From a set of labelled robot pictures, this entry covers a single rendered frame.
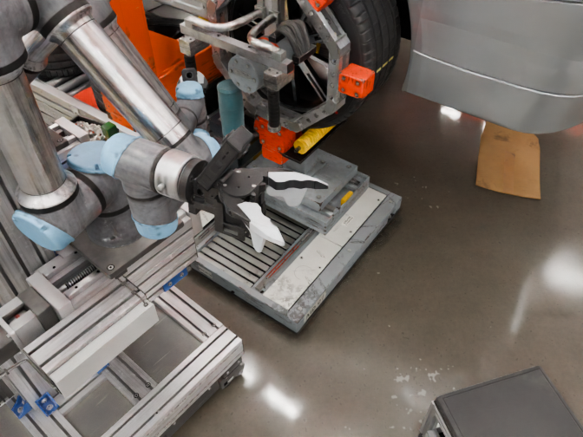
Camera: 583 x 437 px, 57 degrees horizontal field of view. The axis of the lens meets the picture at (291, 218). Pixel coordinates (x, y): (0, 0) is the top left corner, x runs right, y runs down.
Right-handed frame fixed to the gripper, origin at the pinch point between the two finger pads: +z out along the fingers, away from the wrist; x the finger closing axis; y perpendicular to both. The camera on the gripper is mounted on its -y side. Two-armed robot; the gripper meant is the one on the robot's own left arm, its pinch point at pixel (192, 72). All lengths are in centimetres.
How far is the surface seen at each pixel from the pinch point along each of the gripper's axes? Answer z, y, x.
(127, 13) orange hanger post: 17.9, -13.3, -18.9
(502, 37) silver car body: -29, -20, 90
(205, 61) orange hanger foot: 41.2, 19.5, 4.1
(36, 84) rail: 76, 44, -76
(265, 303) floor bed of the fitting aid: -43, 75, 17
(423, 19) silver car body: -12, -18, 73
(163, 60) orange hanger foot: 28.8, 10.7, -11.2
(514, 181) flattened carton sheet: 14, 82, 146
